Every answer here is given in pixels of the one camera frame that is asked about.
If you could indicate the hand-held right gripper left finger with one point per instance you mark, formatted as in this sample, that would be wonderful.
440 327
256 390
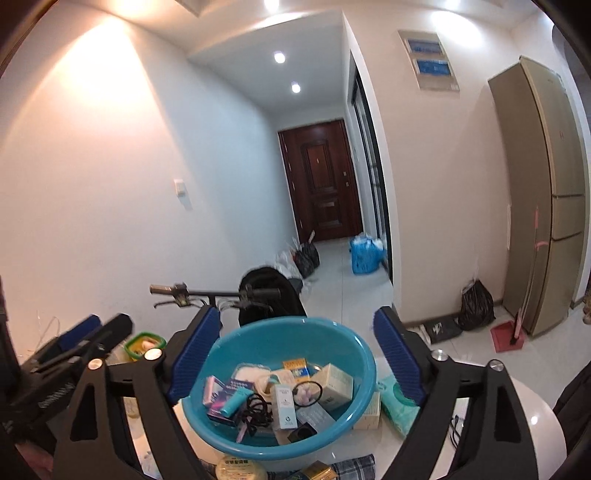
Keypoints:
194 355

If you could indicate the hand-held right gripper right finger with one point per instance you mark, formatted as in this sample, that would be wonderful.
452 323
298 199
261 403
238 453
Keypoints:
399 355

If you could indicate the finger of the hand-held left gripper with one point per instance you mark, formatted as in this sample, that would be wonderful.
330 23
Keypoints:
115 330
78 332

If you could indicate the pale blue purple packet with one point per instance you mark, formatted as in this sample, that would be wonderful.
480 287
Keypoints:
214 397

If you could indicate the teal tube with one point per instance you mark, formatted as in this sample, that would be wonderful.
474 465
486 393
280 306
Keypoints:
233 401

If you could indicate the blue plastic basin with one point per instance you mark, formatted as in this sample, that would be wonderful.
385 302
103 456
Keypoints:
286 337

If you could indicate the yellow blue box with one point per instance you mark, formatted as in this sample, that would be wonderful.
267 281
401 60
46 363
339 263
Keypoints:
295 369

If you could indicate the grey box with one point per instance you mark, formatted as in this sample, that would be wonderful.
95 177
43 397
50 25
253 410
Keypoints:
316 415

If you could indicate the white box teal logo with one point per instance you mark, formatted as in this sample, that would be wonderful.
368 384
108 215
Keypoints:
285 406

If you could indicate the green yellow lidded container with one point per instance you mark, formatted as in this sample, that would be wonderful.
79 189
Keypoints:
145 346

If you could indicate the round beige container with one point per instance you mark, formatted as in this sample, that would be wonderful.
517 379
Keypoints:
240 468

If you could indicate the green tissue pack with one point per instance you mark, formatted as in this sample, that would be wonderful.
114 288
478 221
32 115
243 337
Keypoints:
392 410

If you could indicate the white carton box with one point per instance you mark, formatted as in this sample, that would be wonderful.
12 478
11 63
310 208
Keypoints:
367 410

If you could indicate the beige cardboard box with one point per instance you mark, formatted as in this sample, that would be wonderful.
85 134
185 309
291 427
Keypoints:
337 385

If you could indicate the large black trash bag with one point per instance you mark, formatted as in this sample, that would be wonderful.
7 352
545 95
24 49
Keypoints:
475 307

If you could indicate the black glasses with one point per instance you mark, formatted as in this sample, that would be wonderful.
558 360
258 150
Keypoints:
457 429

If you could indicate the blue plastic bag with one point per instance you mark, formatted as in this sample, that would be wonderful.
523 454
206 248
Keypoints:
367 256

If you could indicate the red dustpan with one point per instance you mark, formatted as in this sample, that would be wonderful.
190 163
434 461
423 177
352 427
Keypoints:
505 339

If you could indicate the grey plaid cloth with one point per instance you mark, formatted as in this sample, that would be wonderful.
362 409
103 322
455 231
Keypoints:
351 466

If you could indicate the clear plastic bag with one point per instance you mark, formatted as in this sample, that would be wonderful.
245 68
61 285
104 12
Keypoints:
286 261

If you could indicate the gold black packet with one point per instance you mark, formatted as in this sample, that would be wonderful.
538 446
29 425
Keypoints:
318 471

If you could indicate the dark cloth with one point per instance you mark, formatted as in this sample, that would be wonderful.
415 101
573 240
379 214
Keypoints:
572 401

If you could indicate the black framed glass door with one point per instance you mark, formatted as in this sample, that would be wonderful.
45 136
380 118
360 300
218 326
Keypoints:
369 175

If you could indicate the dark brown entrance door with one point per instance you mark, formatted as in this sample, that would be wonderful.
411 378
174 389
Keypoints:
323 184

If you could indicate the gold refrigerator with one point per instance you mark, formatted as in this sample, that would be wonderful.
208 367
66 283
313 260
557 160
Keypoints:
540 194

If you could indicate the white light switch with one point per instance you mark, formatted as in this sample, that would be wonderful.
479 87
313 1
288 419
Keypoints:
180 187

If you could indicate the wall electrical panel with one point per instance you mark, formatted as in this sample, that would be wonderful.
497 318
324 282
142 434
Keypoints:
431 60

